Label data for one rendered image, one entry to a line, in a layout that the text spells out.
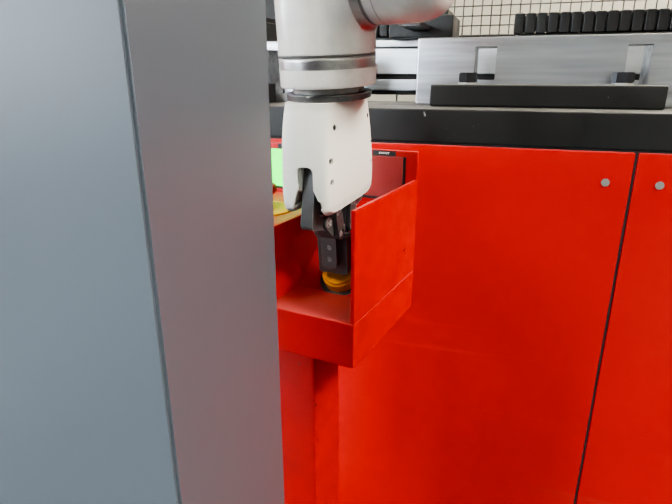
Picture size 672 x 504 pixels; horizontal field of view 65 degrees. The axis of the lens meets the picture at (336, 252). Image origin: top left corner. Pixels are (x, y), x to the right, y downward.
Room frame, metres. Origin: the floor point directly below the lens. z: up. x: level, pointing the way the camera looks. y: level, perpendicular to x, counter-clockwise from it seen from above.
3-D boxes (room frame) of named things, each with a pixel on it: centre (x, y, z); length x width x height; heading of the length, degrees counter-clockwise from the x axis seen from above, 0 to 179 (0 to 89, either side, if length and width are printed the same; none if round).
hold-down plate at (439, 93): (0.77, -0.29, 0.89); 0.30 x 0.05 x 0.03; 71
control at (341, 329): (0.54, 0.04, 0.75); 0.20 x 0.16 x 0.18; 63
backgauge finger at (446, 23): (1.04, -0.15, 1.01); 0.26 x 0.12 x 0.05; 161
